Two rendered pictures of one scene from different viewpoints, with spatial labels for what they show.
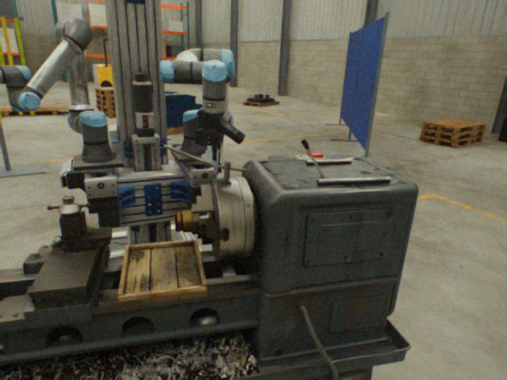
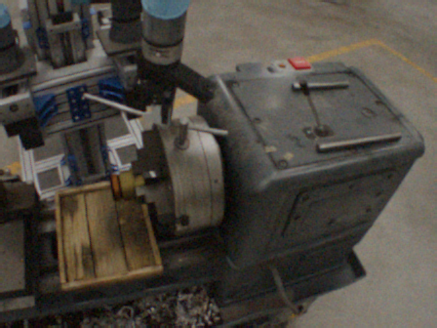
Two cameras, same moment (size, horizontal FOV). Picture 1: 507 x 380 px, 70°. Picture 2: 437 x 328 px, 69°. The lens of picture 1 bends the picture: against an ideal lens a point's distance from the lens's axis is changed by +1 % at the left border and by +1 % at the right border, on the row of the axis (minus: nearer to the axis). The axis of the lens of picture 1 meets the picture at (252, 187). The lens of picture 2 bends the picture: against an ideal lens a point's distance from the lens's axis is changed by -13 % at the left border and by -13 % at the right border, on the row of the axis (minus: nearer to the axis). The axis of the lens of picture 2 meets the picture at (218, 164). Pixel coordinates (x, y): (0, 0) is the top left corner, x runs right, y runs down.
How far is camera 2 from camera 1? 0.65 m
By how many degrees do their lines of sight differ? 28
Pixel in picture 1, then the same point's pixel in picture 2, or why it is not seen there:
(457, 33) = not seen: outside the picture
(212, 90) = (162, 32)
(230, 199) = (189, 175)
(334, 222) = (330, 195)
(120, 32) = not seen: outside the picture
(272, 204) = (256, 194)
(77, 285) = (15, 286)
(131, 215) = (55, 125)
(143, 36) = not seen: outside the picture
